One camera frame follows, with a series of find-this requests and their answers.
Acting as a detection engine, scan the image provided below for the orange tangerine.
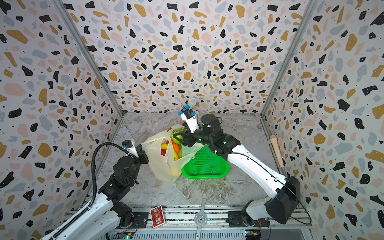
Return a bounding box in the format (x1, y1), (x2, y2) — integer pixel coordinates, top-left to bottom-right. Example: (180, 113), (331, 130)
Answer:
(173, 143), (180, 153)

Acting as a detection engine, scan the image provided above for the cream plastic bag orange print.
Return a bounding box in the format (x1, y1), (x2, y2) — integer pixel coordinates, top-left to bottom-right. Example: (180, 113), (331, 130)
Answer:
(142, 125), (203, 182)

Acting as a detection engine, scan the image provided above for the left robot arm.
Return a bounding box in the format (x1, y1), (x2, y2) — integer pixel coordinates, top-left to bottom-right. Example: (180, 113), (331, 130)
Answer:
(44, 140), (149, 240)

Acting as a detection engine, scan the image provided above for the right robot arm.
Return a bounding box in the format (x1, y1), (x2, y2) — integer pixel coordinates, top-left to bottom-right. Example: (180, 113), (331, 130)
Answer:
(172, 110), (300, 226)

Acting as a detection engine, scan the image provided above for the green spiky fruit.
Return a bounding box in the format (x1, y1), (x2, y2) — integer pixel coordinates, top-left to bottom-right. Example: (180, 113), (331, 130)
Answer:
(171, 128), (186, 145)

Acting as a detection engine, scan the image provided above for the yellow banana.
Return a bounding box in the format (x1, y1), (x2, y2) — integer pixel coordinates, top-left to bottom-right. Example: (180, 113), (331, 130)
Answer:
(174, 150), (182, 161)

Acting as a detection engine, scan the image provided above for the green plastic basket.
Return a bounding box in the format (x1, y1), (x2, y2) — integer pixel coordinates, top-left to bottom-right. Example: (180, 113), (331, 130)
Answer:
(182, 146), (229, 180)

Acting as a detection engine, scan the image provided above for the blue toy microphone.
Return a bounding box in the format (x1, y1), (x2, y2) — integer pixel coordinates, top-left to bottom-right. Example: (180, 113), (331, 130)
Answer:
(178, 98), (197, 116)

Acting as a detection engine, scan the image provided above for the red playing card box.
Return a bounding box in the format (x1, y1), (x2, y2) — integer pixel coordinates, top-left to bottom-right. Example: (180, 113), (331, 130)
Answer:
(150, 206), (166, 229)

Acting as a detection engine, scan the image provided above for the beige wooden pestle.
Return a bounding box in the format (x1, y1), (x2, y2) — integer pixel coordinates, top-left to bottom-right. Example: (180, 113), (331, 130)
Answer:
(270, 135), (284, 168)

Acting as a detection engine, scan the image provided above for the round metal mounting plate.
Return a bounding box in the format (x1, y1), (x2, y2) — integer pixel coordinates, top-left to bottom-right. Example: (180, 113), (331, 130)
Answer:
(194, 212), (208, 227)

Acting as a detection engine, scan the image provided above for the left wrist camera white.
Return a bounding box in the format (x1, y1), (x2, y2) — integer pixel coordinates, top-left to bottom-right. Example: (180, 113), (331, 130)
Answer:
(122, 139), (139, 158)

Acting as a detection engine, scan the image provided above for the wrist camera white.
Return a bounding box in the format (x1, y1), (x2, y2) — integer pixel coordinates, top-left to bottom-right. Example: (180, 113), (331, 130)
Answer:
(122, 139), (139, 158)
(181, 109), (199, 134)

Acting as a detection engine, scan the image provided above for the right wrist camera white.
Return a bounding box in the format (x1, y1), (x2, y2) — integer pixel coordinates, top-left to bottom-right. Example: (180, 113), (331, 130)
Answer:
(181, 109), (199, 134)

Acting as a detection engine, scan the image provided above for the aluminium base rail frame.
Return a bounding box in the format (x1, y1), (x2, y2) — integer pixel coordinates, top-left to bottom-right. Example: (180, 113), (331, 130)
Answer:
(99, 205), (317, 240)

